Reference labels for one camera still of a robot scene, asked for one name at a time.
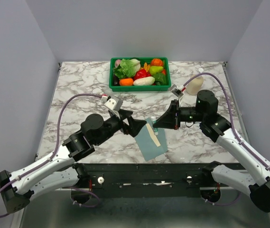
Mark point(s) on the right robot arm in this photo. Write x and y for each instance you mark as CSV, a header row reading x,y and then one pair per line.
x,y
256,183

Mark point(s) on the red pepper toy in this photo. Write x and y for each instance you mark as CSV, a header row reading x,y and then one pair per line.
x,y
141,74

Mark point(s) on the white radish toy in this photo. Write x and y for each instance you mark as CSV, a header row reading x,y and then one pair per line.
x,y
146,81

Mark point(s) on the green pear toy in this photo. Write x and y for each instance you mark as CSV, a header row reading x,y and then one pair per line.
x,y
155,69

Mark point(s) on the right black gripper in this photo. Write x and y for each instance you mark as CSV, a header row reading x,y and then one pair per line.
x,y
169,119

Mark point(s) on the beige pump bottle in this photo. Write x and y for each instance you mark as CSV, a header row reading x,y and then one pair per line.
x,y
194,86

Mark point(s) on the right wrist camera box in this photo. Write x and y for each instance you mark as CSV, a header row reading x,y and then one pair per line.
x,y
178,92

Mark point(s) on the orange carrot toy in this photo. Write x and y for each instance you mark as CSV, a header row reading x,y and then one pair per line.
x,y
126,82

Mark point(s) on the green pepper toy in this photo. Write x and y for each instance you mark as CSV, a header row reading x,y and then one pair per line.
x,y
160,79

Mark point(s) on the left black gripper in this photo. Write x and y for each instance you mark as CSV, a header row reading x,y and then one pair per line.
x,y
135,125

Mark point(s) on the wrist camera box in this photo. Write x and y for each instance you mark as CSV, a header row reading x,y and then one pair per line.
x,y
112,103
178,92

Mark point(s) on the green plastic crate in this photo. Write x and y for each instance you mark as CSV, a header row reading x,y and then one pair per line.
x,y
145,64

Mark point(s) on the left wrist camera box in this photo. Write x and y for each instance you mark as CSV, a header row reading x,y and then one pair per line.
x,y
112,103

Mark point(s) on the orange pumpkin toy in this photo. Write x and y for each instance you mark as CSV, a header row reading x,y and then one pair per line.
x,y
157,62

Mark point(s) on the blue-grey envelope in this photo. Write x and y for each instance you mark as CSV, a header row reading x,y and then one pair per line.
x,y
147,147

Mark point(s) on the green lettuce toy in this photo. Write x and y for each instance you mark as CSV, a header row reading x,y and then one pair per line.
x,y
127,68

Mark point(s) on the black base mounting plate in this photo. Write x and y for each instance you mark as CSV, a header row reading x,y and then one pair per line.
x,y
145,180

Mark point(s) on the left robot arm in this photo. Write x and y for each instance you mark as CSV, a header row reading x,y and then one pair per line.
x,y
56,170

